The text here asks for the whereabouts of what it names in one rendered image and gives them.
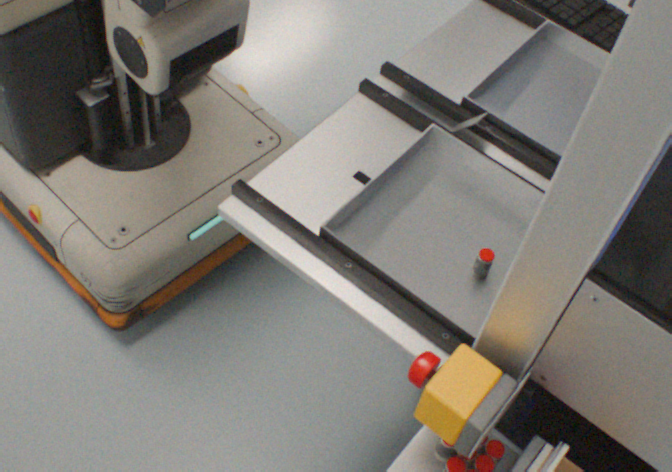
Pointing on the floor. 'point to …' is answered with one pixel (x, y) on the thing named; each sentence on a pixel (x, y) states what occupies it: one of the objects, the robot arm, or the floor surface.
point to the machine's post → (589, 185)
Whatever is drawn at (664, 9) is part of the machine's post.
